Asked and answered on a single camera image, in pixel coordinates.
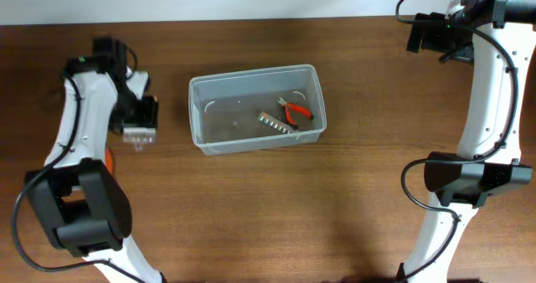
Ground clear box of coloured bits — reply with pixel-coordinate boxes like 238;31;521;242
122;127;157;152

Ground clear plastic storage container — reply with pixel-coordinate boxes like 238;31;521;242
188;64;327;156

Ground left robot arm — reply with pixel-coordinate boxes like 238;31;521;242
11;36;165;282

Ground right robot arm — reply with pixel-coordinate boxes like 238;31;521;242
396;0;535;282

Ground orange socket bit rail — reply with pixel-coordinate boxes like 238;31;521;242
257;111;296;134

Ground red handled pliers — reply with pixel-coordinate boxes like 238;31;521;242
276;97;314;130

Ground orange scraper with wooden handle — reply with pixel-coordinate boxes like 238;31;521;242
105;147;114;174

